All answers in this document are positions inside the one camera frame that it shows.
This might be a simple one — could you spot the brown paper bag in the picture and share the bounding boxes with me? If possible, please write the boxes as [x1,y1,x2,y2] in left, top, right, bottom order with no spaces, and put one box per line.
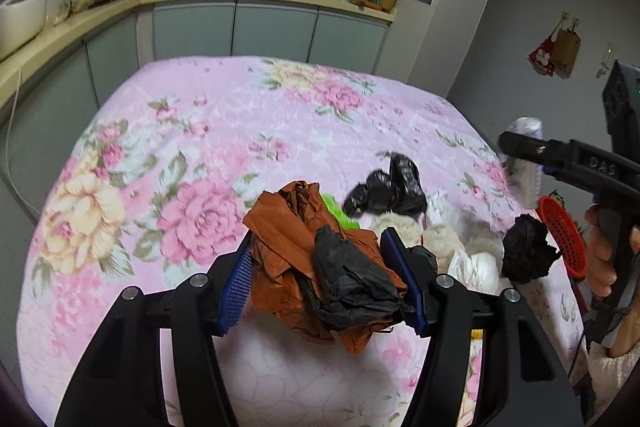
[550,26,582,80]

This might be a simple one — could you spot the white rice cooker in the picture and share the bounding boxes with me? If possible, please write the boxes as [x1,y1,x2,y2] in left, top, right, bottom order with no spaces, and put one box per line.
[0,0,48,60]

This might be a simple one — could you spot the white and cream clothes pile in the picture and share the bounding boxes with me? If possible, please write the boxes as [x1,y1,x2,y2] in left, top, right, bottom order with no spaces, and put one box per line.
[447,237,503,296]

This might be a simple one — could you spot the pink floral blanket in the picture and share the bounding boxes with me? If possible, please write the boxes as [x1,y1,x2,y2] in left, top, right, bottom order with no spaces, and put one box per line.
[15,56,591,427]

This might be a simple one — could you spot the black socks bundle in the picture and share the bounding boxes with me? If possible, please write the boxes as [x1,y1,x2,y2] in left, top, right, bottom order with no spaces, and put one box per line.
[342,151,429,216]

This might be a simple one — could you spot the dark grey cloth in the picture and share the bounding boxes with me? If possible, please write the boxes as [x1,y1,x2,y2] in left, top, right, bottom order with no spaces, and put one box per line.
[312,224,408,333]

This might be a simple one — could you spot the orange-brown cloth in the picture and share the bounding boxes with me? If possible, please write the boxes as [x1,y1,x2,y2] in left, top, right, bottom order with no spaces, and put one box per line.
[242,180,408,355]

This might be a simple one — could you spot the green cloth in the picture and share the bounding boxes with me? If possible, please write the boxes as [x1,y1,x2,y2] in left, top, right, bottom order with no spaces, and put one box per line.
[320,194,361,229]

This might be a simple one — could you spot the white wall hook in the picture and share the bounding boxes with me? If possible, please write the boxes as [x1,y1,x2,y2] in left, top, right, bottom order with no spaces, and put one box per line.
[596,42,616,80]

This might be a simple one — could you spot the red hanging bag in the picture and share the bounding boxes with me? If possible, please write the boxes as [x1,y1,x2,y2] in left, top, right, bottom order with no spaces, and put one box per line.
[529,32,558,78]

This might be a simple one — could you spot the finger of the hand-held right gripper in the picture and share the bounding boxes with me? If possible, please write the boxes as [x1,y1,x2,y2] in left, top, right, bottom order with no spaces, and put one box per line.
[499,131,635,206]

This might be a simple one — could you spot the black cloth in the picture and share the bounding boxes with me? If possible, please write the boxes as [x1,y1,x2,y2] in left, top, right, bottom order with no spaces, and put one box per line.
[501,214,560,284]

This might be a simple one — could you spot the red plastic mesh basket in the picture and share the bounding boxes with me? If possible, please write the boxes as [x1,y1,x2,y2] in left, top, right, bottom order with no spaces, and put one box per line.
[537,196,587,282]

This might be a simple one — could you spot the person's right forearm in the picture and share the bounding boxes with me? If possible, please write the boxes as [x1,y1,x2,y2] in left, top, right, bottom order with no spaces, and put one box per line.
[587,322,640,414]

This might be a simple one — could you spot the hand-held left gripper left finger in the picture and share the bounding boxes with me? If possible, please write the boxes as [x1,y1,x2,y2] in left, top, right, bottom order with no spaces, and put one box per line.
[54,234,256,427]

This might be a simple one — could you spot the kitchen counter cabinet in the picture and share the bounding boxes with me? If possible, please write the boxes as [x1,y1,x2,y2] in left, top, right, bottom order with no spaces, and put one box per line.
[0,0,397,228]

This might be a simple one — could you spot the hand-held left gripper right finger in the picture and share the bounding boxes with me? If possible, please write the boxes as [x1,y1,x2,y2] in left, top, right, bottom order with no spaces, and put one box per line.
[380,228,586,427]

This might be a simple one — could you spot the person's right hand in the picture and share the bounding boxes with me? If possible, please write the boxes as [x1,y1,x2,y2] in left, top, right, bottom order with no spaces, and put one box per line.
[585,204,620,298]

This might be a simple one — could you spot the white power cable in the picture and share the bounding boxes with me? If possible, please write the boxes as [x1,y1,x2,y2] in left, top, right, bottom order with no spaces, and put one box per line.
[4,54,42,219]

